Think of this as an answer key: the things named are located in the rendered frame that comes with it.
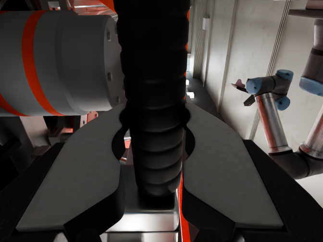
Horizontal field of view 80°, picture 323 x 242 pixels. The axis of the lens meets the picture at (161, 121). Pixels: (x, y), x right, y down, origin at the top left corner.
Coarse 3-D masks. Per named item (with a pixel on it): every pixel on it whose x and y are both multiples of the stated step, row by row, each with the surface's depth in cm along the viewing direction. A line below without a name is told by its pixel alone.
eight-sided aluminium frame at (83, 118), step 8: (40, 0) 43; (48, 0) 43; (56, 0) 43; (64, 0) 43; (72, 0) 45; (48, 8) 44; (56, 8) 47; (64, 8) 44; (72, 8) 46; (64, 120) 50; (80, 120) 50
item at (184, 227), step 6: (126, 144) 408; (180, 186) 325; (180, 192) 315; (180, 198) 305; (180, 204) 296; (180, 210) 288; (180, 216) 280; (180, 222) 280; (186, 222) 272; (186, 228) 265; (186, 234) 258; (186, 240) 252
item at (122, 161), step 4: (40, 148) 33; (44, 148) 33; (48, 148) 33; (36, 152) 32; (40, 152) 32; (44, 152) 32; (32, 156) 31; (36, 156) 31; (32, 160) 31; (120, 160) 31; (124, 160) 31; (124, 164) 30
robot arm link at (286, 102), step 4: (276, 96) 96; (280, 96) 95; (284, 96) 95; (276, 100) 96; (280, 100) 94; (284, 100) 94; (288, 100) 95; (276, 104) 96; (280, 104) 95; (284, 104) 95; (288, 104) 96; (280, 108) 96; (284, 108) 96
